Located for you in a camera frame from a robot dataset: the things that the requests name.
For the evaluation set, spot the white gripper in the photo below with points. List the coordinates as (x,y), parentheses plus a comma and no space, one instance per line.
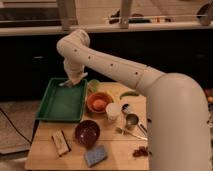
(74,71)

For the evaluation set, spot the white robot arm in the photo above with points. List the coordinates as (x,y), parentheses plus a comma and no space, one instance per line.
(177,112)

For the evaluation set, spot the green plastic tray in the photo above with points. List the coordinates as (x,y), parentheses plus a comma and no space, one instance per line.
(62,104)

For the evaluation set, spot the green round object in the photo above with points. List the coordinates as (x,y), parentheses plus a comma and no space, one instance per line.
(93,85)

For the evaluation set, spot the orange bowl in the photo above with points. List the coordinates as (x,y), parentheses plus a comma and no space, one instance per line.
(95,96)

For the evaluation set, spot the orange fruit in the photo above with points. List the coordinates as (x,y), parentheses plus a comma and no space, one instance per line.
(98,104)

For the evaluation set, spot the white cup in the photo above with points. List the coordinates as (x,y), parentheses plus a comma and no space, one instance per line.
(112,111)

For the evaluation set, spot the green pea pod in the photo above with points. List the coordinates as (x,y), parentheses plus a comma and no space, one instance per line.
(129,93)

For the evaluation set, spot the dark purple bowl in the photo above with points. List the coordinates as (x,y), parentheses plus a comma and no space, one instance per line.
(87,133)

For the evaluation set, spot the metal measuring cup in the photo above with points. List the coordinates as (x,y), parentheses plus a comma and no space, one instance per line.
(131,121)

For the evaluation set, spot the metal fork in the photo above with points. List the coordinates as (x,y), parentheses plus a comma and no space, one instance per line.
(126,132)

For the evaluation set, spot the wooden block brush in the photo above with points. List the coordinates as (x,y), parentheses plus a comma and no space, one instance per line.
(60,142)

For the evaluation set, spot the blue sponge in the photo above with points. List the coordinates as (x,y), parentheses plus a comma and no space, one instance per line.
(95,155)

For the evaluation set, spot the red dried item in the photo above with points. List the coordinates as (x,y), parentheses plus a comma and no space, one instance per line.
(141,151)

